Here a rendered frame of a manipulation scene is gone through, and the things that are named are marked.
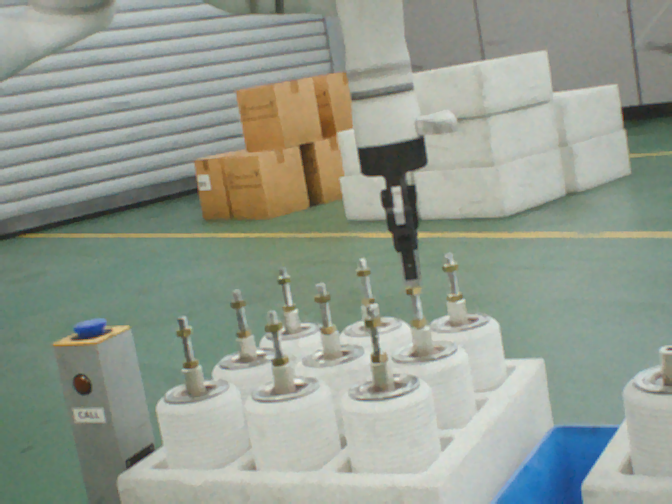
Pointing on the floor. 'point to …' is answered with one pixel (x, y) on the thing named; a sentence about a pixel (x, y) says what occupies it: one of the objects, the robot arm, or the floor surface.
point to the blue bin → (557, 466)
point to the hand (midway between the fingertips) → (410, 266)
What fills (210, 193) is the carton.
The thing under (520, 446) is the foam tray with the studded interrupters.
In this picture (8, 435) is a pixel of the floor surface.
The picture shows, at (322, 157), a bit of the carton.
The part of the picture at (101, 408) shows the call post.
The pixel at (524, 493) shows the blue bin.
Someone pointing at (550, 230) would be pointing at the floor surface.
